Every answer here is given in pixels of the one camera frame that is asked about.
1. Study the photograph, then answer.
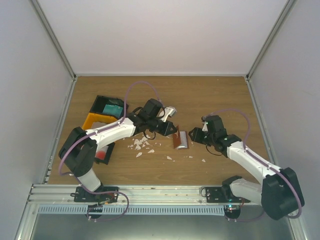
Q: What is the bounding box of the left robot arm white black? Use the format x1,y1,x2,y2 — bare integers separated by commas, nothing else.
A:
58,98,178,202

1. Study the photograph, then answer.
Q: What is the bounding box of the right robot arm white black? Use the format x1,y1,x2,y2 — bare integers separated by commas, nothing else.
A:
188,115,305,220

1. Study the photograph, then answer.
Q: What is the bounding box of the black bin with teal cards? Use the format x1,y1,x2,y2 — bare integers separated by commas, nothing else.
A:
89,95,129,120

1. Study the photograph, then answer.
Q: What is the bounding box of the black bin with red cards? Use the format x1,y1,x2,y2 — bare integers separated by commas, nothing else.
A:
94,142,115,165

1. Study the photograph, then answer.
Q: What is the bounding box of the red cards stack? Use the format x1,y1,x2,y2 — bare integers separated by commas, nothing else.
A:
95,150,106,161

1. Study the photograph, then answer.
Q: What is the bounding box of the orange bin with white cards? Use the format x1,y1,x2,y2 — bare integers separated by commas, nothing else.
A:
81,112,118,130

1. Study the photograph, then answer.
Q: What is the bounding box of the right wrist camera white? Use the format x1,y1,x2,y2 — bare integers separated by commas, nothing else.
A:
201,116,209,133

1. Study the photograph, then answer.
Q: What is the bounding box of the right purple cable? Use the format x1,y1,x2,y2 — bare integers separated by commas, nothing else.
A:
203,108,302,218

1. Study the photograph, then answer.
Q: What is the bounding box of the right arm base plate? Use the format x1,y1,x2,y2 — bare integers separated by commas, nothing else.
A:
199,186,250,204

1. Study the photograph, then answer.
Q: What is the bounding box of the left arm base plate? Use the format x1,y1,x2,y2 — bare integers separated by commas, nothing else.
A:
70,186,120,203

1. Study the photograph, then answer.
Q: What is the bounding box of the aluminium front rail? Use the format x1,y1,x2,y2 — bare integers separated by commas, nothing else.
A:
27,183,298,205

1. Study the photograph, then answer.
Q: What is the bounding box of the grey slotted cable duct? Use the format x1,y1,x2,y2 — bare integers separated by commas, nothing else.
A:
38,204,225,216

